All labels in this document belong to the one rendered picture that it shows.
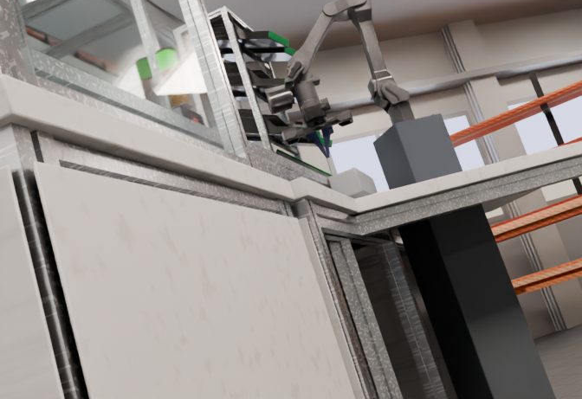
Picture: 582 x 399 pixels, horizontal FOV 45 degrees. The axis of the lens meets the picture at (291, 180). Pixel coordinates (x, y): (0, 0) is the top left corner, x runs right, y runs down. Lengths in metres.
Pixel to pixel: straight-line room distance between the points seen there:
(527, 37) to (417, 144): 5.98
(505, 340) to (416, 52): 5.36
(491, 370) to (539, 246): 4.98
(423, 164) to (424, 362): 0.48
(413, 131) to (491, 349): 0.55
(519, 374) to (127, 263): 1.34
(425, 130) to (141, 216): 1.29
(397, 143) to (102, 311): 1.36
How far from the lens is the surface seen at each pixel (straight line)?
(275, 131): 2.12
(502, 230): 5.56
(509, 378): 1.76
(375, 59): 1.91
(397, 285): 1.77
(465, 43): 7.05
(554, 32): 7.97
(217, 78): 1.03
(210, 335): 0.64
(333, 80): 6.44
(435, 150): 1.81
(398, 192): 1.45
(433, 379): 1.77
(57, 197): 0.51
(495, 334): 1.76
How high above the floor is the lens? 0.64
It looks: 12 degrees up
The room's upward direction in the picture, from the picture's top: 18 degrees counter-clockwise
